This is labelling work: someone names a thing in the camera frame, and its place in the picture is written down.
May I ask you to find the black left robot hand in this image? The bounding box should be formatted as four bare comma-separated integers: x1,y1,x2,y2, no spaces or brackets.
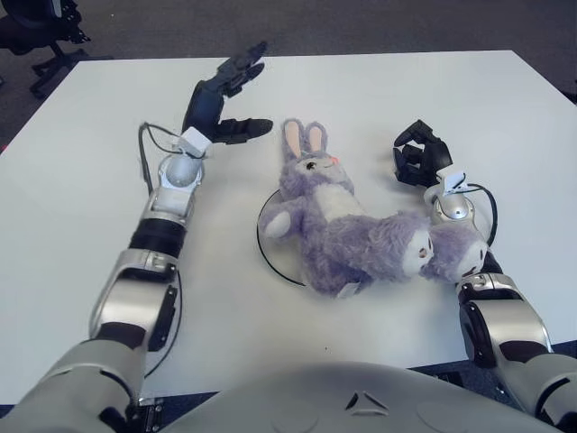
182,40,274,145

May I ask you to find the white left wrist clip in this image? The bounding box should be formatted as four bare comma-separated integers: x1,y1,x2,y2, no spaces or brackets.
173,127,213,160

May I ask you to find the grey robot torso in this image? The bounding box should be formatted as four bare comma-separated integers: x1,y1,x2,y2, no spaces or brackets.
152,360,560,433

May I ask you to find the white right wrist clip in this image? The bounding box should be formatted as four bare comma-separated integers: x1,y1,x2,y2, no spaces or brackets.
439,171,468,196

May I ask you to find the white plate with black rim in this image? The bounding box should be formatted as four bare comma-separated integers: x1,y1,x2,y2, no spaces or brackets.
255,189,316,286

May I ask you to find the small metal bracket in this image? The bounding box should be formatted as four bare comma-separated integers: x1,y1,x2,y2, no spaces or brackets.
134,395,168,429

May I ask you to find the black office chair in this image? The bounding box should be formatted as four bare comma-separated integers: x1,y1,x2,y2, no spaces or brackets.
0,0,91,96

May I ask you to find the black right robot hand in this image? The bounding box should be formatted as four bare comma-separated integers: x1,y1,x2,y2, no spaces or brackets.
391,119,453,187

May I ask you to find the purple plush bunny doll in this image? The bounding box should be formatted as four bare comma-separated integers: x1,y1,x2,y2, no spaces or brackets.
263,117,490,299

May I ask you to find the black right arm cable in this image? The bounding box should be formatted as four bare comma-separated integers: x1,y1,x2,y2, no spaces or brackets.
466,182,500,249

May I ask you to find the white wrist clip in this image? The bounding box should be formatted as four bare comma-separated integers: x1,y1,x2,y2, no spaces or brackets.
439,171,468,196
173,127,213,160

